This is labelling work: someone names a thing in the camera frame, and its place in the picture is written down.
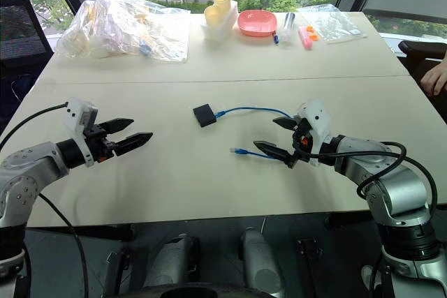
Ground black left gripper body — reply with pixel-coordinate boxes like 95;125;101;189
83;123;118;163

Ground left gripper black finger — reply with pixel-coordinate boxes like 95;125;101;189
112;132;154;158
99;118;135;135

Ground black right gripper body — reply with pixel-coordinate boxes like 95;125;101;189
284;117;317;170

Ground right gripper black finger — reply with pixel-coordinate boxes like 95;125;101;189
253;140;290;165
272;117;300;133

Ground small black adapter box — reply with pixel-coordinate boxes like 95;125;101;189
193;103;218;128

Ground bystander's bare hand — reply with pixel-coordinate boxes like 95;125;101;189
420;61;447;97

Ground pink plastic piece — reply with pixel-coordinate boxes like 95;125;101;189
298;26;313;50

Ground orange plastic piece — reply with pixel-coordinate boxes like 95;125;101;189
305;25;321;42

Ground dark blue bag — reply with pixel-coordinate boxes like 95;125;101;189
0;73;36;131

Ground large clear plastic bag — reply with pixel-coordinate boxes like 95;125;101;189
55;0;192;64

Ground pink plastic bowl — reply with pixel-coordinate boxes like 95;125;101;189
237;10;278;38

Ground small clear zip bag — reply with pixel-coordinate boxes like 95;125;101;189
296;3;368;46

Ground grey rounded robot leg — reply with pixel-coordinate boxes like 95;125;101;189
240;227;284;296
144;233;200;289

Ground black mesh office chair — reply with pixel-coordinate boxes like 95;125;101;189
0;0;55;70

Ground dark chair armrest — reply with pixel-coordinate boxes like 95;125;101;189
397;40;447;65

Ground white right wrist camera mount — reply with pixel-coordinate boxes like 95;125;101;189
296;98;332;167

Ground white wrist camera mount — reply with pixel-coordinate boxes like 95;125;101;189
296;98;332;167
64;98;100;168

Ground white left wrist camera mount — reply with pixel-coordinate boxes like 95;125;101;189
64;98;100;168

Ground blue Ethernet cable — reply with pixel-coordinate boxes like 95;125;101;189
214;105;295;160

